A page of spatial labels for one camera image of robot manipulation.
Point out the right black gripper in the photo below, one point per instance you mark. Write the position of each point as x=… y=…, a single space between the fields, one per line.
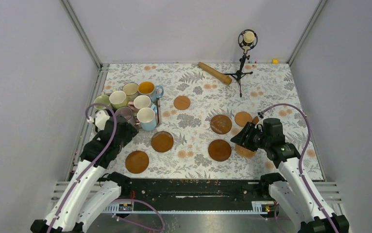
x=240 y=138

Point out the woven rattan coaster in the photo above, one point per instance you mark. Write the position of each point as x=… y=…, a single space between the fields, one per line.
x=243 y=152

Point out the light cork coaster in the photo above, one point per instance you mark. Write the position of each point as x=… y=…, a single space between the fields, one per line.
x=241 y=118
x=181 y=102

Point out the dark scuffed brown coaster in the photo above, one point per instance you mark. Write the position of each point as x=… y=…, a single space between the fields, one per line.
x=221 y=124

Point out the glossy brown coaster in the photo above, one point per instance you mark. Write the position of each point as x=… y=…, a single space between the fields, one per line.
x=162 y=141

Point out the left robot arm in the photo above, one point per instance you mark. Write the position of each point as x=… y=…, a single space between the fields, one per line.
x=75 y=211

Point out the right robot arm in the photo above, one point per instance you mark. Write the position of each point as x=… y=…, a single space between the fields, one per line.
x=291 y=187

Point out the wooden rolling pin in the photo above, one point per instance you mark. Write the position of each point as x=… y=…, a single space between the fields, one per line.
x=220 y=76

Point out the microphone on black tripod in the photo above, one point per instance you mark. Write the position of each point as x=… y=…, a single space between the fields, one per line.
x=247 y=40

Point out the light blue mug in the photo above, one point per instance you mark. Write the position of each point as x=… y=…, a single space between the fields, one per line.
x=147 y=118

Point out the blue mug orange inside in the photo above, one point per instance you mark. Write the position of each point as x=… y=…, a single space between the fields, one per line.
x=154 y=92

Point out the pink mug white inside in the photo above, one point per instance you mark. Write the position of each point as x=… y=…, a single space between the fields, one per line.
x=141 y=101

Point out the mauve purple mug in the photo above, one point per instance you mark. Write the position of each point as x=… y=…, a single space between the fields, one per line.
x=127 y=113

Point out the beige mug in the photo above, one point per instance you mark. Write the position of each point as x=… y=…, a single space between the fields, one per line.
x=131 y=90

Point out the yellow-green mug white inside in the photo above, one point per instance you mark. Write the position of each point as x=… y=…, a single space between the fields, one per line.
x=118 y=99

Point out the light green mug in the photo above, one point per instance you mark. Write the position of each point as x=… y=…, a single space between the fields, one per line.
x=102 y=99

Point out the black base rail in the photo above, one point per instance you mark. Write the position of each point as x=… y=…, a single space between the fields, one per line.
x=175 y=195

